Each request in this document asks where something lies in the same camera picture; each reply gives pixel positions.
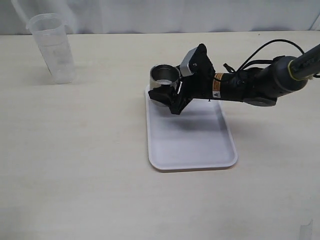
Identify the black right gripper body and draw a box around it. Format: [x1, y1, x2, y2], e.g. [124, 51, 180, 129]
[169, 43, 216, 115]

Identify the stainless steel cup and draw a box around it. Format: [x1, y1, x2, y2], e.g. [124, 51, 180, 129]
[148, 64, 181, 92]

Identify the clear plastic measuring jug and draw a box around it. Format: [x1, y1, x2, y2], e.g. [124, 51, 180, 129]
[26, 13, 76, 84]

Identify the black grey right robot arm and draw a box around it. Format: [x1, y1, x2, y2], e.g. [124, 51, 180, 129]
[148, 43, 320, 115]

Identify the white rectangular plastic tray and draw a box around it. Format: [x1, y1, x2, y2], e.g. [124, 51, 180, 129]
[145, 94, 238, 172]

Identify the white backdrop curtain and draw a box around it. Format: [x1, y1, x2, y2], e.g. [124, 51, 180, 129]
[0, 0, 320, 36]

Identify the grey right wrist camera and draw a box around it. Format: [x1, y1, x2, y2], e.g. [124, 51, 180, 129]
[179, 47, 197, 77]

